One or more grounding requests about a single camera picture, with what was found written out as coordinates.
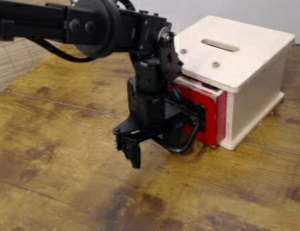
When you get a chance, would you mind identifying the white wooden box cabinet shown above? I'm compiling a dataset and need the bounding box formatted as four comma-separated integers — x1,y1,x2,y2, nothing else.
176,15,295,150

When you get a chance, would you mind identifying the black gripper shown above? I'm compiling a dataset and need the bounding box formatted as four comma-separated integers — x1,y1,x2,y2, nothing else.
113,78,204,169

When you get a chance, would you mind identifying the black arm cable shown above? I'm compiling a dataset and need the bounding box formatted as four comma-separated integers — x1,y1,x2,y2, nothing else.
32,37,97,63

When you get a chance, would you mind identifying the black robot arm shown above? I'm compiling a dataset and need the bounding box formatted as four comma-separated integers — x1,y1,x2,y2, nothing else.
0,0,205,169

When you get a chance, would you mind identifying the black metal drawer handle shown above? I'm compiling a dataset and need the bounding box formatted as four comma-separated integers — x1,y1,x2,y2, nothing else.
153,115,201,154

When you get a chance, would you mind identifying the red drawer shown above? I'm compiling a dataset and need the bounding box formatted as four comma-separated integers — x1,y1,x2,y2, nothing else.
175,76,228,147

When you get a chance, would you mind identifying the woven mat at left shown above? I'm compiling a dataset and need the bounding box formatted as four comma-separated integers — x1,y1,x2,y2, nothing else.
0,38,50,92

